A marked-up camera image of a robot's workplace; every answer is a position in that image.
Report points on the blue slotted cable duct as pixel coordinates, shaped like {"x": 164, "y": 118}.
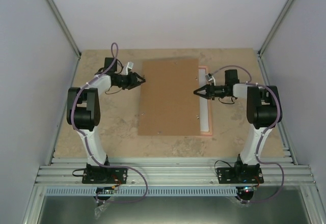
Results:
{"x": 132, "y": 191}

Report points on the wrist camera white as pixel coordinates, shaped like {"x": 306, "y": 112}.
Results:
{"x": 127, "y": 68}
{"x": 210, "y": 79}

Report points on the right aluminium corner post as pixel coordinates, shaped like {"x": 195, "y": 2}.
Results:
{"x": 275, "y": 27}

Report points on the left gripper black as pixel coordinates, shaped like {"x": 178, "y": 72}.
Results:
{"x": 133, "y": 82}

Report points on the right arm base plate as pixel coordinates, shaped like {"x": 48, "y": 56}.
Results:
{"x": 228, "y": 175}

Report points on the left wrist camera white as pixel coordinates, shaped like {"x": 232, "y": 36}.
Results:
{"x": 127, "y": 68}

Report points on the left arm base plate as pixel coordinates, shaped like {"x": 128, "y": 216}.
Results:
{"x": 105, "y": 176}

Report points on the left aluminium corner post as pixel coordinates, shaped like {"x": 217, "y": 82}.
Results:
{"x": 56, "y": 13}

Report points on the brown backing board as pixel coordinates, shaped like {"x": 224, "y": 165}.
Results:
{"x": 168, "y": 106}

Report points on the aluminium corner post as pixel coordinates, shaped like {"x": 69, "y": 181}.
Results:
{"x": 275, "y": 27}
{"x": 56, "y": 13}

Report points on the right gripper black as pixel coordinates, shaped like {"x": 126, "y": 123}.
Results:
{"x": 211, "y": 91}

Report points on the photo print red black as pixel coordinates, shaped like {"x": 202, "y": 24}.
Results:
{"x": 204, "y": 115}

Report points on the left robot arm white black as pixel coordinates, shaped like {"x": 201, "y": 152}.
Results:
{"x": 83, "y": 106}

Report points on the aluminium rail base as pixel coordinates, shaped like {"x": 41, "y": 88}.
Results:
{"x": 178, "y": 171}

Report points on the pink picture frame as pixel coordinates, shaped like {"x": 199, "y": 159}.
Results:
{"x": 209, "y": 111}

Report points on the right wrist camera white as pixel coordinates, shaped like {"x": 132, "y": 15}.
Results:
{"x": 210, "y": 79}

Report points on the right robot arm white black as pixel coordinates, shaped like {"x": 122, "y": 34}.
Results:
{"x": 263, "y": 112}

